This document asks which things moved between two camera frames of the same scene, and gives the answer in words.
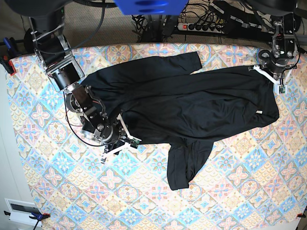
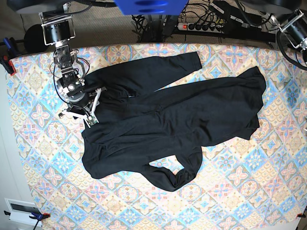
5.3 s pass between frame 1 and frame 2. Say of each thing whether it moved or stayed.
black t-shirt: moved
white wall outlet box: stayed
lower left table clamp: stayed
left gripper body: moved
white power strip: stayed
